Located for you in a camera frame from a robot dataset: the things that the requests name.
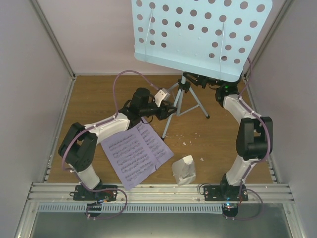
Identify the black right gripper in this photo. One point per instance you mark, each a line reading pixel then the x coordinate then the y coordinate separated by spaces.
pixel 200 80

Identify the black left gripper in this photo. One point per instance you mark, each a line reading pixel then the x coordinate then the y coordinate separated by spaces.
pixel 164 109

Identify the light blue music stand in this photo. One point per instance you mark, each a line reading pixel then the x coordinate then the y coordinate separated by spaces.
pixel 212 38

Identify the sheet music papers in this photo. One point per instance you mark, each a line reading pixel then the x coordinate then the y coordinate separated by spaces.
pixel 136 153

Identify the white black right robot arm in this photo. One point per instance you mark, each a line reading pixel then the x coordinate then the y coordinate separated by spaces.
pixel 253 142

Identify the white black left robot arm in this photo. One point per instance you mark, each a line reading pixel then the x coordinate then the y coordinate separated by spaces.
pixel 77 149

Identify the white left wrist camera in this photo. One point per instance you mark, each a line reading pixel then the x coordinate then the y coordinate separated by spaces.
pixel 162 95

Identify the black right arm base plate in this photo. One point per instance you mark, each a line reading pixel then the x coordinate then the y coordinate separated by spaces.
pixel 226 194

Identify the aluminium frame post right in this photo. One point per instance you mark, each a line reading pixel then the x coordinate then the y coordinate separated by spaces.
pixel 279 10

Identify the aluminium frame post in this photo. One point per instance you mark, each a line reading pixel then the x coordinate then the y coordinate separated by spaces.
pixel 40 14
pixel 279 10

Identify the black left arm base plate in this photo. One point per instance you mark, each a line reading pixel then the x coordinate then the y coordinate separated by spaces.
pixel 82 194

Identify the aluminium frame post left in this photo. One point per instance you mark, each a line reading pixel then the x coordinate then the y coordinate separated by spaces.
pixel 40 14

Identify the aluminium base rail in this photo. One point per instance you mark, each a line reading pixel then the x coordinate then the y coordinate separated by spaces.
pixel 157 193

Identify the grey slotted cable duct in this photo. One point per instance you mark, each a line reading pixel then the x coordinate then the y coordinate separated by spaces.
pixel 133 208

